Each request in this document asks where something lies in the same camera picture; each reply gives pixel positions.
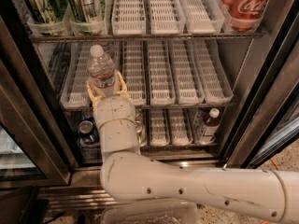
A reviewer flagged green tall can right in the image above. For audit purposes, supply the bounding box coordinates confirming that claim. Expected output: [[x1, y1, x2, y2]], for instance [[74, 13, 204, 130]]
[[68, 0, 106, 35]]

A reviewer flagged red Coca-Cola can front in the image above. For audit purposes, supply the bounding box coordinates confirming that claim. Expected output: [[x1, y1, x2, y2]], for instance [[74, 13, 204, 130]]
[[231, 0, 266, 32]]

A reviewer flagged silver soda can front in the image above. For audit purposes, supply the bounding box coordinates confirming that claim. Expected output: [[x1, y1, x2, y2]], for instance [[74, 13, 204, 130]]
[[135, 121, 146, 147]]

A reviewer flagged middle shelf tray leftmost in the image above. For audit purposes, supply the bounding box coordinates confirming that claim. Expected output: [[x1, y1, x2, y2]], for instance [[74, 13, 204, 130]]
[[60, 43, 91, 109]]

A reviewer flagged blue Pepsi can front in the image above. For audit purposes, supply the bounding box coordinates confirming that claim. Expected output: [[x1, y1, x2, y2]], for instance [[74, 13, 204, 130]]
[[78, 120, 99, 145]]

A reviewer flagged fridge glass door right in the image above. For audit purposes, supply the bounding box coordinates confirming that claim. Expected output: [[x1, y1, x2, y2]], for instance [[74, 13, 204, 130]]
[[222, 2, 299, 168]]

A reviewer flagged middle shelf tray rightmost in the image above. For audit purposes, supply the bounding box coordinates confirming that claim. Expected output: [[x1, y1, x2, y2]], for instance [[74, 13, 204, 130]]
[[192, 40, 234, 105]]

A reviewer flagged stainless steel fridge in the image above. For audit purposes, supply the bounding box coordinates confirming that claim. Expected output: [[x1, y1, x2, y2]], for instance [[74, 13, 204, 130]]
[[0, 0, 299, 211]]

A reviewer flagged shelf tray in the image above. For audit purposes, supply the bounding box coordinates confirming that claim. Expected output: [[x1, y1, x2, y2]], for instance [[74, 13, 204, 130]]
[[60, 43, 91, 109], [122, 41, 147, 105], [94, 42, 120, 73], [147, 41, 176, 105], [149, 109, 170, 147], [169, 109, 192, 147], [168, 41, 204, 105], [111, 0, 146, 35], [148, 0, 185, 35], [192, 40, 234, 105], [179, 0, 224, 35]]

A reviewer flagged blue pepsi can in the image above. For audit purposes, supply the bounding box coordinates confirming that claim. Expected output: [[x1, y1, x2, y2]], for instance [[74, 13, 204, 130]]
[[78, 120, 99, 145], [81, 116, 94, 122]]

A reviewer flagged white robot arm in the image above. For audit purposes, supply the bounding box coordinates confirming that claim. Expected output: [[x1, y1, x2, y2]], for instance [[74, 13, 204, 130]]
[[86, 73, 299, 224]]

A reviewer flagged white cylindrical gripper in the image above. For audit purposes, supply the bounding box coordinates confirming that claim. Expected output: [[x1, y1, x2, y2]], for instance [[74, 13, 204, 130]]
[[86, 71, 135, 130]]

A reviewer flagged green tall can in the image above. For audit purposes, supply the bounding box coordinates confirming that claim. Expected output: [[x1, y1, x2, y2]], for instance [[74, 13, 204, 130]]
[[24, 0, 67, 36], [68, 0, 106, 35]]

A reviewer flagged brown tea bottle white cap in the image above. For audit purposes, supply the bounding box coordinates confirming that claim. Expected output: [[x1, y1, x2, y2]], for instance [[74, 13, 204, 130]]
[[199, 108, 220, 143]]

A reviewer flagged clear plastic water bottle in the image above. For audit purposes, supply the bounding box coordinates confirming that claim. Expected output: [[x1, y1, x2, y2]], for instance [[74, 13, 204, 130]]
[[87, 45, 116, 97]]

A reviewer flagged blue Pepsi can rear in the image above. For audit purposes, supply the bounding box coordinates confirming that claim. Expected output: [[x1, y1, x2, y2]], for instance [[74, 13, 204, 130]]
[[81, 116, 94, 122]]

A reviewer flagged green tall can left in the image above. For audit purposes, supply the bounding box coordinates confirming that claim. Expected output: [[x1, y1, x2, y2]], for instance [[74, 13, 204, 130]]
[[24, 0, 67, 36]]

